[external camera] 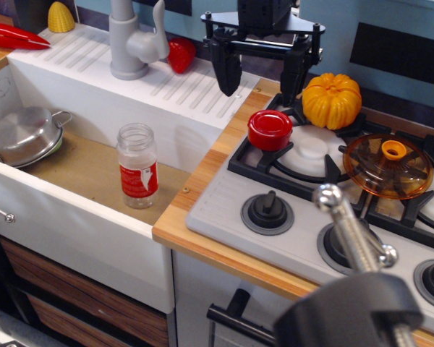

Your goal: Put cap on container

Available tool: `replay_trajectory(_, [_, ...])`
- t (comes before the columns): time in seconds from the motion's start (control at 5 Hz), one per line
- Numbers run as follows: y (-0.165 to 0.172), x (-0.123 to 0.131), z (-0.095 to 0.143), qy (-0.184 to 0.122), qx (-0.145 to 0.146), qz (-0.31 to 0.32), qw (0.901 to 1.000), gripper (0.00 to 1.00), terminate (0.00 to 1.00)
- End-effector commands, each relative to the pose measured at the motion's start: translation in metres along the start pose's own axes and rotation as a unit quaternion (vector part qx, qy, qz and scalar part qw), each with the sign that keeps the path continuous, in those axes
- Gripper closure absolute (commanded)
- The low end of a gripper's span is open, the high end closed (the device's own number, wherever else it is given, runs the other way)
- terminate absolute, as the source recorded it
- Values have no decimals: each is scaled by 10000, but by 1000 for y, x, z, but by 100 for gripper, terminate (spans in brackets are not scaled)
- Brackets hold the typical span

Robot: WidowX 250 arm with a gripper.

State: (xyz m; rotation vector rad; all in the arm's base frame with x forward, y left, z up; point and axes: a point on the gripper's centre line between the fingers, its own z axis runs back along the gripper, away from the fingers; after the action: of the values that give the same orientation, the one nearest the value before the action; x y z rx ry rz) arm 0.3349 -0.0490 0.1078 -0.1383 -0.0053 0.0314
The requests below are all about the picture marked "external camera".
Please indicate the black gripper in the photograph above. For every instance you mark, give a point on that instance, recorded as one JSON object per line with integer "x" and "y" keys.
{"x": 264, "y": 29}

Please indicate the red round cap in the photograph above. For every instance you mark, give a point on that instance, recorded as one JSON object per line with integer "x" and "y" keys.
{"x": 269, "y": 130}

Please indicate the yellow toy pumpkin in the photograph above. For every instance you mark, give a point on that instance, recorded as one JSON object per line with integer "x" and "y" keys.
{"x": 332, "y": 101}

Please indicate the red toy strawberry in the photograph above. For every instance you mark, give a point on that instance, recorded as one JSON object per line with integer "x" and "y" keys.
{"x": 181, "y": 54}

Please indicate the grey toy faucet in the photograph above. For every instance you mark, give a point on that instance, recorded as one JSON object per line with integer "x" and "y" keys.
{"x": 132, "y": 50}

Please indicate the grey toy stove top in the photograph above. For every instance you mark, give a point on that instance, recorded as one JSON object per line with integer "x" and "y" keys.
{"x": 216, "y": 215}

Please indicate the black left stove knob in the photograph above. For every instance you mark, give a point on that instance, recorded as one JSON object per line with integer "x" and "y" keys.
{"x": 267, "y": 214}

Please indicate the clear plastic jar red label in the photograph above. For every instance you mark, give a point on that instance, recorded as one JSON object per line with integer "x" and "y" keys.
{"x": 137, "y": 157}

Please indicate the orange transparent pot lid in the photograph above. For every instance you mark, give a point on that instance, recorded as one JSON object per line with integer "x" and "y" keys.
{"x": 388, "y": 166}

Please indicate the black burner grate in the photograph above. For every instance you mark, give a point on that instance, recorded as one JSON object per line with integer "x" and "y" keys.
{"x": 386, "y": 208}

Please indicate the black middle stove knob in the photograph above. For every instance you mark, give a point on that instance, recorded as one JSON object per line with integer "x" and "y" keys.
{"x": 331, "y": 250}

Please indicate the yellow toy corn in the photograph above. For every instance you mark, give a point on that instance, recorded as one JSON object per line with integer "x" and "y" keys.
{"x": 60, "y": 19}

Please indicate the white toy sink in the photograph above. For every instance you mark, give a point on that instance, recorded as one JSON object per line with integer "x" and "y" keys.
{"x": 69, "y": 206}

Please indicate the steel toy pot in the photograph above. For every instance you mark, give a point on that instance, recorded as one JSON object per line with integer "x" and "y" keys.
{"x": 30, "y": 134}

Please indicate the red toy chili pepper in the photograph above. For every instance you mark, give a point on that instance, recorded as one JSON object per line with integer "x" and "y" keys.
{"x": 16, "y": 38}

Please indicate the metal clamp with screw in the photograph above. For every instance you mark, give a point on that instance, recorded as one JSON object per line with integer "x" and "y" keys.
{"x": 367, "y": 308}

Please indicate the wooden drawer front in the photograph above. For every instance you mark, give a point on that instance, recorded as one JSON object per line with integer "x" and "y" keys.
{"x": 73, "y": 308}

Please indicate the black oven door handle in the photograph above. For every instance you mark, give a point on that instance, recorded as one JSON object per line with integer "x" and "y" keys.
{"x": 232, "y": 319}

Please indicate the metal towel rail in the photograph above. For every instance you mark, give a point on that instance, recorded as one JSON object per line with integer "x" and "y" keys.
{"x": 8, "y": 217}

